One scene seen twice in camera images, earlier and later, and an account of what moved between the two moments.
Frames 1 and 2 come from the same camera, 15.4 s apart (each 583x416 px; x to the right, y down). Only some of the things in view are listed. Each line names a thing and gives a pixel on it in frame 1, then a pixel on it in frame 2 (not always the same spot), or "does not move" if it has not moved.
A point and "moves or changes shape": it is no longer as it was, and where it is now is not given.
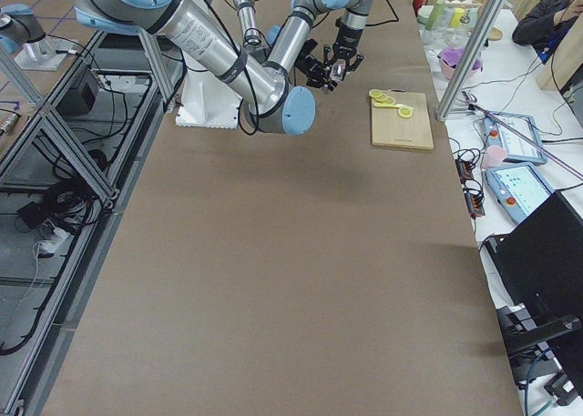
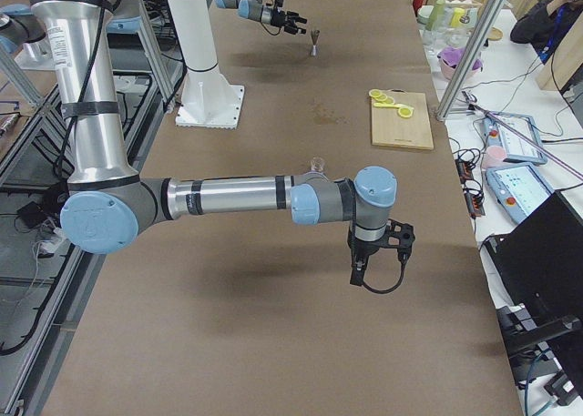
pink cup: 495,157 does not move
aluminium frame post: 475,50 does not move
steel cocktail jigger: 338,69 moves or changes shape
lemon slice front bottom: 405,112 does not move
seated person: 544,27 does not move
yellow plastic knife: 393,106 does not move
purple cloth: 454,55 does not move
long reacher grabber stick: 471,100 does not move
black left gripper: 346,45 → 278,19
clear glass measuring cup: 326,90 → 317,164
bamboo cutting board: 392,130 does not move
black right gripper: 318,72 → 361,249
